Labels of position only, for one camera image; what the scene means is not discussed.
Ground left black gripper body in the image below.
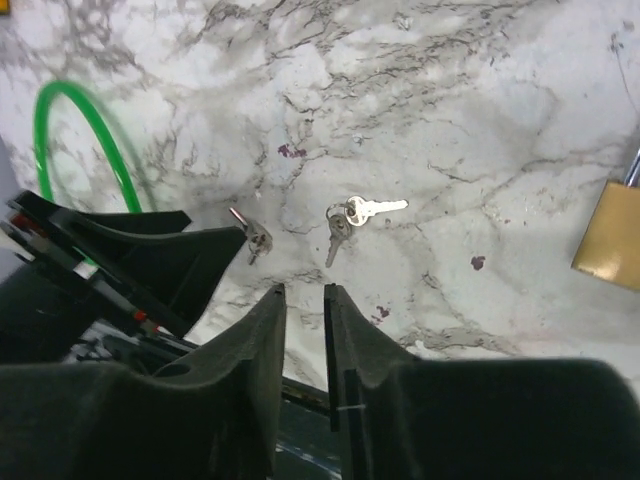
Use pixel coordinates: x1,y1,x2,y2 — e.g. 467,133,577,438
1,209,171,364

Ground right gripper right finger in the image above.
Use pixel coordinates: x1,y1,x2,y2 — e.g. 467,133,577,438
324,284,639,479

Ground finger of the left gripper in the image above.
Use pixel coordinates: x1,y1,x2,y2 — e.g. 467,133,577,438
7,190,246,338

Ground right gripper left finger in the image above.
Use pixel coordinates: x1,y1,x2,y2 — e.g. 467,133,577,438
1,285,286,479

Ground green cable lock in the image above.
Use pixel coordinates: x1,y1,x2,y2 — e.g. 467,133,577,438
32,79,144,266

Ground small silver key bunch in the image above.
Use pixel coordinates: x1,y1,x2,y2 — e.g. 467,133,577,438
229,207,273,265

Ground silver padlock keys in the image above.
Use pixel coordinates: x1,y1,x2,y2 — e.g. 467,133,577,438
325,195,409,268

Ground brass padlock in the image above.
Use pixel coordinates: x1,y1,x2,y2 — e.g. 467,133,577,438
571,153,640,291

